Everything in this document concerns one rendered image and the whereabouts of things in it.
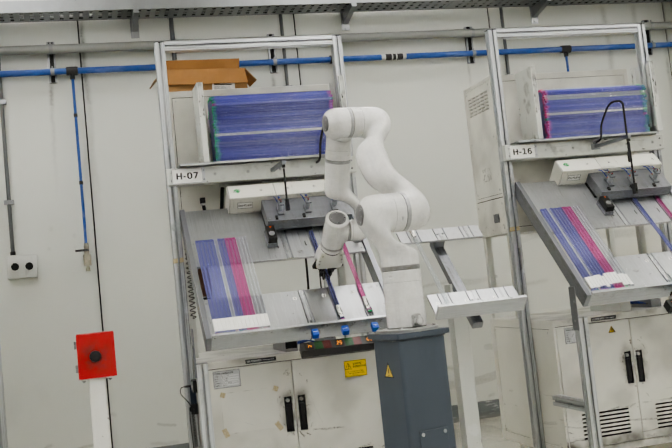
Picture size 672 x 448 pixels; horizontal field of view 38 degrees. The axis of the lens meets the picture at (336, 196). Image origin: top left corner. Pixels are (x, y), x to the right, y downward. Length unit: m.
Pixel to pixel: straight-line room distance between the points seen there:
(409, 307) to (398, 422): 0.34
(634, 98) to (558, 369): 1.28
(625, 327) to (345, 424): 1.26
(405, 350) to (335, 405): 0.97
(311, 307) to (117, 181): 2.10
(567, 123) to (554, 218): 0.47
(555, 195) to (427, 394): 1.60
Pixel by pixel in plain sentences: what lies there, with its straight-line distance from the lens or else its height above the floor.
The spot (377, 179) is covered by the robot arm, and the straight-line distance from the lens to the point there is 3.09.
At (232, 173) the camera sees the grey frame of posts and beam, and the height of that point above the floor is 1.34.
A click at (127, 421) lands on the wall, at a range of 5.41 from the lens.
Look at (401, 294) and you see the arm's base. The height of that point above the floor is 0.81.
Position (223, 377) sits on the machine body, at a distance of 3.76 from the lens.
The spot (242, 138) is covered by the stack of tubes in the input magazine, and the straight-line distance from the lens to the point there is 3.96.
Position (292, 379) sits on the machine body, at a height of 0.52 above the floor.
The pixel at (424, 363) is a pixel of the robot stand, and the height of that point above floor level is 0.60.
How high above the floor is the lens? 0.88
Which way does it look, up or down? 5 degrees up
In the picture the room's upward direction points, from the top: 6 degrees counter-clockwise
